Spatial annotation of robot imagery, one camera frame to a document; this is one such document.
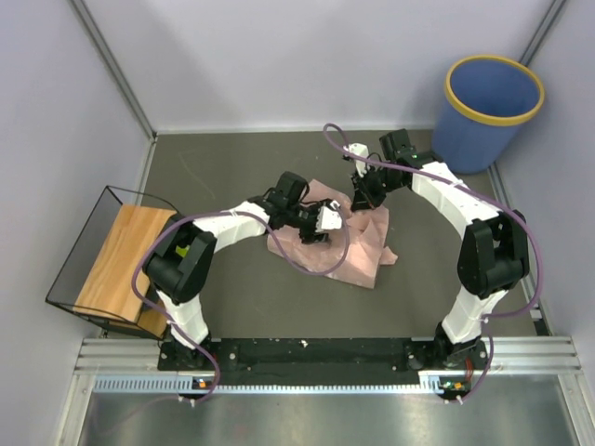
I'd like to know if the black wire frame shelf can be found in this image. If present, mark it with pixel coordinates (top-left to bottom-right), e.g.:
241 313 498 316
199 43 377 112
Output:
46 186 179 340

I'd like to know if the aluminium frame rail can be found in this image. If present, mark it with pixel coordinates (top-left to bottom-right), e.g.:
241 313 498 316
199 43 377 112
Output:
58 336 594 445

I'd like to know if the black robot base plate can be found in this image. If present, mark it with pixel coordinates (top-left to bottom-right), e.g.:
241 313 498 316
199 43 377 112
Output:
157 336 495 386

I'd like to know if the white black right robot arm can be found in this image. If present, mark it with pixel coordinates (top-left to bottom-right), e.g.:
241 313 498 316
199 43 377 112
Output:
344 129 529 368

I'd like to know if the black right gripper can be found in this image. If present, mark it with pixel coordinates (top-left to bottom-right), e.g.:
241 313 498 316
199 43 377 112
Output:
350 164 403 213

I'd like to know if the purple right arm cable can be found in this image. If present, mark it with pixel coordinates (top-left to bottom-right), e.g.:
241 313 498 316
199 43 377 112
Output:
323 122 545 401

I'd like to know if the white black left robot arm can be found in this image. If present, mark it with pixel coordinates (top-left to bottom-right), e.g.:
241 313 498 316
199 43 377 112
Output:
142 172 343 369

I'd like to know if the blue trash bin yellow rim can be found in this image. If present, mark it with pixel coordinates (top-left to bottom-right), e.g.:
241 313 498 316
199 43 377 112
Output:
431 55 546 175

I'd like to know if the grey slotted cable duct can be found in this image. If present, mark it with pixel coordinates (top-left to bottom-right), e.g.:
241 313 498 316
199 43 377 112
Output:
94 375 195 393

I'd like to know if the pink plastic trash bag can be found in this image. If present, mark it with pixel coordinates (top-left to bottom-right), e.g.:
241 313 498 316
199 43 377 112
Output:
267 179 398 289

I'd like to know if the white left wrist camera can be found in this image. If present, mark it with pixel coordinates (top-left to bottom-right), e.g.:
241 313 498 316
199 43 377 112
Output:
315 200 343 232

